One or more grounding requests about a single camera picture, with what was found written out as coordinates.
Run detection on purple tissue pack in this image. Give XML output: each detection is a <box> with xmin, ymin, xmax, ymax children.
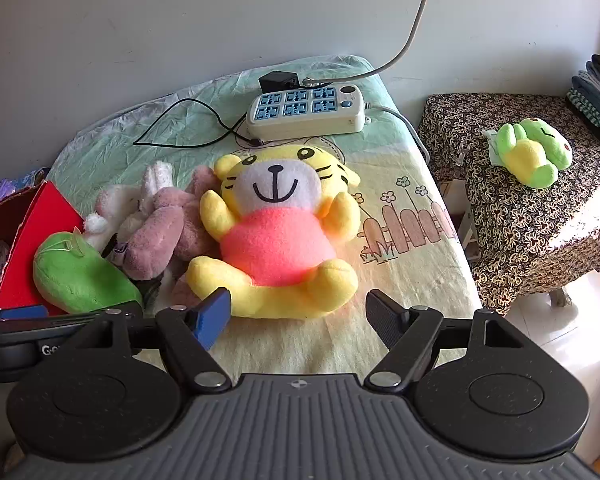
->
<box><xmin>0</xmin><ymin>176</ymin><xmax>21</xmax><ymax>206</ymax></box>

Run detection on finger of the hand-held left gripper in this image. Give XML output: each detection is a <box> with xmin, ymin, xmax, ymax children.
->
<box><xmin>0</xmin><ymin>305</ymin><xmax>98</xmax><ymax>333</ymax></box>

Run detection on white power strip cord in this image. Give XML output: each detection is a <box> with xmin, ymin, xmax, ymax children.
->
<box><xmin>364</xmin><ymin>102</ymin><xmax>431</xmax><ymax>161</ymax></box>

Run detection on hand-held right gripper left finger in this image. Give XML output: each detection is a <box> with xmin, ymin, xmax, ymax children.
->
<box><xmin>67</xmin><ymin>287</ymin><xmax>233</xmax><ymax>395</ymax></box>

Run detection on grey wall cable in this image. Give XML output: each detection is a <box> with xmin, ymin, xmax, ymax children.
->
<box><xmin>305</xmin><ymin>0</ymin><xmax>429</xmax><ymax>83</ymax></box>

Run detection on white rabbit plush toy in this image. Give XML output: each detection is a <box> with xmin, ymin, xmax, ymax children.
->
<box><xmin>82</xmin><ymin>160</ymin><xmax>181</xmax><ymax>306</ymax></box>

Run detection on white crumpled tissue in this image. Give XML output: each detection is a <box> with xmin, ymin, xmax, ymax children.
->
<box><xmin>482</xmin><ymin>129</ymin><xmax>506</xmax><ymax>166</ymax></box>

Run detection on black power adapter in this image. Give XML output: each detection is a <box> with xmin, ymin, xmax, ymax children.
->
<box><xmin>258</xmin><ymin>71</ymin><xmax>300</xmax><ymax>93</ymax></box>

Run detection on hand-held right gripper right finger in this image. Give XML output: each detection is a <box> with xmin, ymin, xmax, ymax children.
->
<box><xmin>364</xmin><ymin>289</ymin><xmax>533</xmax><ymax>395</ymax></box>

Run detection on side table with floral cloth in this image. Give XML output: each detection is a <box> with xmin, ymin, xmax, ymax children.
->
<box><xmin>419</xmin><ymin>92</ymin><xmax>600</xmax><ymax>311</ymax></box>

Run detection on pink bear plush toy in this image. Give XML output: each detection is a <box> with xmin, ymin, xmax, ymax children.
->
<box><xmin>122</xmin><ymin>165</ymin><xmax>226</xmax><ymax>308</ymax></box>

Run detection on white power strip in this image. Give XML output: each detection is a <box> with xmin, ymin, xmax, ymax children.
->
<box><xmin>245</xmin><ymin>83</ymin><xmax>366</xmax><ymax>142</ymax></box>

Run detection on yellow tiger plush toy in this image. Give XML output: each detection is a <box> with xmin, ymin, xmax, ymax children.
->
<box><xmin>186</xmin><ymin>143</ymin><xmax>362</xmax><ymax>320</ymax></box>

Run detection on green frog plush toy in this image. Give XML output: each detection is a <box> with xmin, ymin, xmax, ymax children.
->
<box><xmin>495</xmin><ymin>117</ymin><xmax>573</xmax><ymax>189</ymax></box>

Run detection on red cardboard box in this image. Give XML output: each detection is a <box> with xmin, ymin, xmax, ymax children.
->
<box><xmin>0</xmin><ymin>180</ymin><xmax>88</xmax><ymax>311</ymax></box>

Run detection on thin black cable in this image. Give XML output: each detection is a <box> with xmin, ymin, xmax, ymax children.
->
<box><xmin>132</xmin><ymin>97</ymin><xmax>261</xmax><ymax>148</ymax></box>

